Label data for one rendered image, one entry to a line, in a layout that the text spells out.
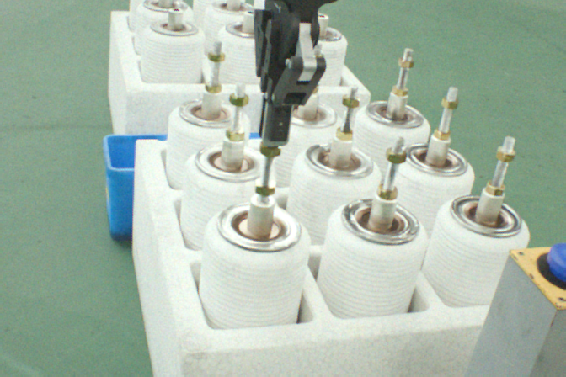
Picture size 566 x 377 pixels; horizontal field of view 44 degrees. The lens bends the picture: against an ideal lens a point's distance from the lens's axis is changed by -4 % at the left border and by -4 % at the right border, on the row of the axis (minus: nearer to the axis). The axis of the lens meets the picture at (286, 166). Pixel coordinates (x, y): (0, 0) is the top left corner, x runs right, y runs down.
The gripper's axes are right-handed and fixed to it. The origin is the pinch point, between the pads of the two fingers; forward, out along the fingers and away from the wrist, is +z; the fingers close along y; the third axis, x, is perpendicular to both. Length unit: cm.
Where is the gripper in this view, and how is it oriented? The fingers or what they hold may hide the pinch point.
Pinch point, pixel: (274, 119)
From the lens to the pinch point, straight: 59.0
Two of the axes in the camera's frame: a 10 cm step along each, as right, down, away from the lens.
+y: 2.7, 4.9, -8.3
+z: -1.3, 8.7, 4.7
